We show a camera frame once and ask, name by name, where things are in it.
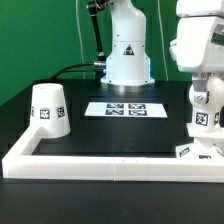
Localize white lamp bulb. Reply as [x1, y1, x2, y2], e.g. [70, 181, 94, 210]
[189, 76, 224, 133]

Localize white lamp shade cone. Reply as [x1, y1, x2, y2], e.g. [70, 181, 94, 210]
[30, 83, 70, 139]

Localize white U-shaped frame wall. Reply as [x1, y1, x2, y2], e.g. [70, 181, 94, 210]
[2, 126, 224, 183]

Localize white lamp base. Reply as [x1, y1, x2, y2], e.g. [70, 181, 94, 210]
[175, 123, 224, 160]

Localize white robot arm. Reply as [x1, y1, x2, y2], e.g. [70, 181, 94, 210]
[101, 0, 224, 104]

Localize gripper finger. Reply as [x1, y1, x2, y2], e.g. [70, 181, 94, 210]
[193, 79, 208, 104]

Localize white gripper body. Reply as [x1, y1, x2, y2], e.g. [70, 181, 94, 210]
[170, 0, 224, 73]

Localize white marker tag sheet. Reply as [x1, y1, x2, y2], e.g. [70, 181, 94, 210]
[85, 102, 167, 118]

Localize white thin cable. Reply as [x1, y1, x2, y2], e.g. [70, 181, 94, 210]
[75, 0, 86, 80]

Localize black cable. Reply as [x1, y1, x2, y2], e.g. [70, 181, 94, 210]
[49, 61, 108, 81]

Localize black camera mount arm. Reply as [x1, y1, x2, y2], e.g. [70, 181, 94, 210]
[87, 0, 109, 61]

